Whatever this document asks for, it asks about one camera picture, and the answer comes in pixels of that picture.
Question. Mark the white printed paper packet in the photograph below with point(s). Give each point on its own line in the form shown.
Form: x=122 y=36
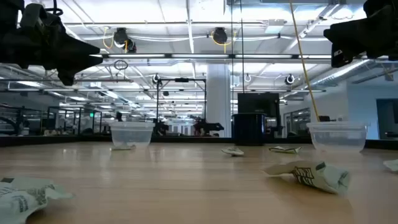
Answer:
x=21 y=199
x=392 y=165
x=314 y=177
x=233 y=151
x=122 y=147
x=284 y=149

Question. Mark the long overhead light bar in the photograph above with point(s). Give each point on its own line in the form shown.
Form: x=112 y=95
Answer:
x=199 y=56

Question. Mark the black aluminium table frame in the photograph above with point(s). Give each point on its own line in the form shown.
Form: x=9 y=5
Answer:
x=62 y=140

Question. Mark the clear plastic deli container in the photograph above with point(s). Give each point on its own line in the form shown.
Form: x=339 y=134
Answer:
x=337 y=137
x=132 y=133

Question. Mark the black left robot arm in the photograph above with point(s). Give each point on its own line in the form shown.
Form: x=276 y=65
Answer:
x=11 y=7

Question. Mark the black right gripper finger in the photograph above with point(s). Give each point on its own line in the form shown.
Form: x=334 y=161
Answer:
x=340 y=44
x=351 y=31

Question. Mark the black workstation frame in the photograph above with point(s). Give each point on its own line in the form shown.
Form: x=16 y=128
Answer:
x=158 y=105
x=79 y=119

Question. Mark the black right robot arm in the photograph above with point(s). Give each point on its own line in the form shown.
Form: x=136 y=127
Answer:
x=382 y=6

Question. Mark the white building column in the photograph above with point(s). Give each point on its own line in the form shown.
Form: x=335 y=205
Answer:
x=218 y=99

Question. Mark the black background robot arm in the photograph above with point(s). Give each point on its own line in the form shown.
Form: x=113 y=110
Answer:
x=208 y=126

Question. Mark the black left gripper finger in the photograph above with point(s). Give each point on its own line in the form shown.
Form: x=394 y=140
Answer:
x=84 y=61
x=76 y=48

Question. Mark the person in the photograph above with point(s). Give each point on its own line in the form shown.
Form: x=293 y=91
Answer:
x=119 y=116

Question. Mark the black rectangular cabinet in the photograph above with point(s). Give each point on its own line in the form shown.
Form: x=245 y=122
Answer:
x=258 y=102

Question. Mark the black enamel mug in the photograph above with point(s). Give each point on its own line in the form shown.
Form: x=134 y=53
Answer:
x=248 y=129

